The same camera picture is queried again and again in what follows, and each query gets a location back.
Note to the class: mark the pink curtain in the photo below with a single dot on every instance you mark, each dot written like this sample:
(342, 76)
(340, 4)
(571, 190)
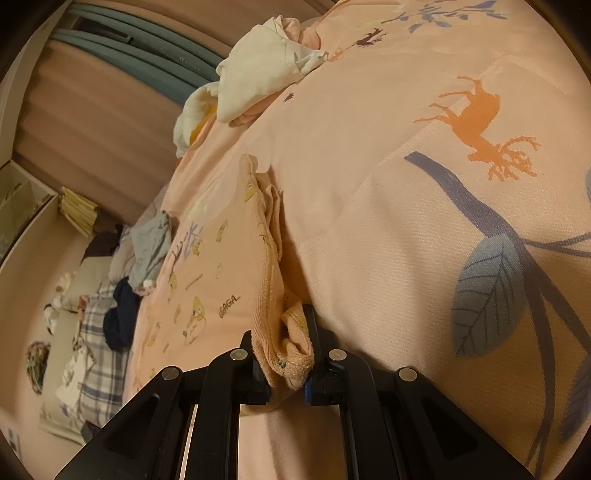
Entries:
(91, 127)

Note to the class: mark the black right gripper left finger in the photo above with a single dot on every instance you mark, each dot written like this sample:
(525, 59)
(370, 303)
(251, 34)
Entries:
(181, 425)

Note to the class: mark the white and orange plush garment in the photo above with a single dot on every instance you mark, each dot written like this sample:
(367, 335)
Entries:
(198, 108)

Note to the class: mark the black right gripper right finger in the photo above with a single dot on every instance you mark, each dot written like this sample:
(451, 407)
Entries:
(396, 424)

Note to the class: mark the teal curtain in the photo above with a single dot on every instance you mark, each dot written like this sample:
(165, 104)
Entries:
(168, 62)

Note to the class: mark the pink animal print bedspread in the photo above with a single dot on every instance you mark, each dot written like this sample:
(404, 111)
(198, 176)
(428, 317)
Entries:
(434, 178)

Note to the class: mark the peach cartoon print garment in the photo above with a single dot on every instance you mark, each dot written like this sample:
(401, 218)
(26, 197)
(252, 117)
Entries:
(221, 278)

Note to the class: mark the beige shelf unit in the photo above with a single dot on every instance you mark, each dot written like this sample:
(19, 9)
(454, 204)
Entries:
(28, 209)

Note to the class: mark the grey folded garment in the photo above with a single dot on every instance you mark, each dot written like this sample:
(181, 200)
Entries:
(151, 242)

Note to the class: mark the white folded garment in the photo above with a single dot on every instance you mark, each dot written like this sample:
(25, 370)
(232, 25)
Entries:
(268, 58)

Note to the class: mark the dark navy garment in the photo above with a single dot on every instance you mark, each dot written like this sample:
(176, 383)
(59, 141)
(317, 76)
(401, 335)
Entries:
(119, 321)

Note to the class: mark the plaid pillow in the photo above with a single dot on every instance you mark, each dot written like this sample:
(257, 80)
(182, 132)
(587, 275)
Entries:
(92, 381)

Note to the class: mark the stack of books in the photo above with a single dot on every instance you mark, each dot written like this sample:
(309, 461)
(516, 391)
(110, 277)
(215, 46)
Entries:
(79, 211)

